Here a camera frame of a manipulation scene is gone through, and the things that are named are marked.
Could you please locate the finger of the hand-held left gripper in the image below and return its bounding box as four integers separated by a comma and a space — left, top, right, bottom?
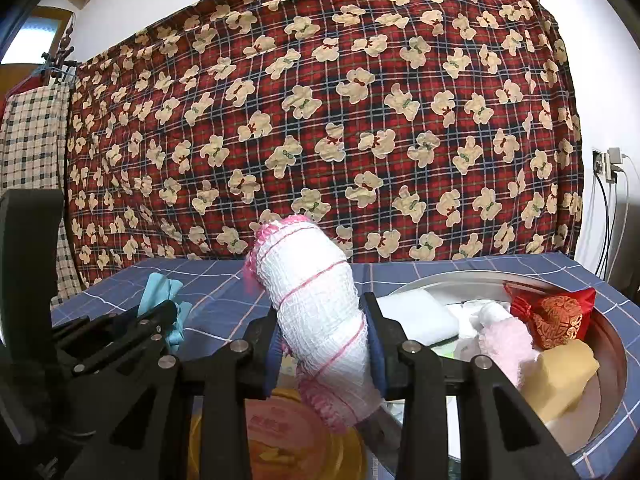
52, 301, 178, 347
65, 323, 169, 377

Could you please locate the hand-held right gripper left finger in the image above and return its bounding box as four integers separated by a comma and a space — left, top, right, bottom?
65, 307, 283, 480

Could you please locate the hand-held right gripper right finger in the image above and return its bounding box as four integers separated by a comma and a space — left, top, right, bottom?
361, 291, 566, 480

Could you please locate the teal cloth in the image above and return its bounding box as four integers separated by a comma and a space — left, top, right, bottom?
137, 272, 193, 356

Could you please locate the white tissue pack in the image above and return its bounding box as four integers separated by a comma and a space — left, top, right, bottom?
375, 290, 462, 356

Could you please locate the white mesh cloth pink trim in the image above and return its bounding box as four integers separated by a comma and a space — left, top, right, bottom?
244, 214, 386, 436

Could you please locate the pink fluffy cloth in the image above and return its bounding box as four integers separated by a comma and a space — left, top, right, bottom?
472, 317, 541, 391

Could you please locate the tan sponge cloth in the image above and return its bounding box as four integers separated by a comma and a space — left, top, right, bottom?
520, 339, 601, 426

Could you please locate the red brocade pouch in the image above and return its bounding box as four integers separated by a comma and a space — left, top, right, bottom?
502, 282, 597, 351

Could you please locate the metal basin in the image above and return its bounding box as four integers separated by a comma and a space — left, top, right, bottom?
387, 269, 630, 461

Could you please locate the blue plaid sheet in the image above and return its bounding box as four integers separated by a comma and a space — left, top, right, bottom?
50, 252, 640, 480

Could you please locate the white plastic package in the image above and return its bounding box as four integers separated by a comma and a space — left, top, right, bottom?
457, 297, 511, 341

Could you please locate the beige checked cloth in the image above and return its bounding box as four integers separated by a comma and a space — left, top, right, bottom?
0, 82, 83, 306

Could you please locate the wooden coat rack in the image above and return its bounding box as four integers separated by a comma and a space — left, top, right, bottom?
40, 25, 81, 83

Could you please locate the window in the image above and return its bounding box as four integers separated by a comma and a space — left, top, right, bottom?
0, 5, 76, 66

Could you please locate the red plaid bear-print blanket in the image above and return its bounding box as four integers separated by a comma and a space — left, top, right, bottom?
65, 0, 585, 293

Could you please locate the white charger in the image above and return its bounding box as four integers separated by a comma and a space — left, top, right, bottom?
604, 146, 626, 182

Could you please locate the black cable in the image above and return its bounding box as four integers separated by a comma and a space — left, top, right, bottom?
594, 175, 615, 278

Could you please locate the white cable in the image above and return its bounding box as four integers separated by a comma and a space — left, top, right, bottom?
607, 152, 635, 281

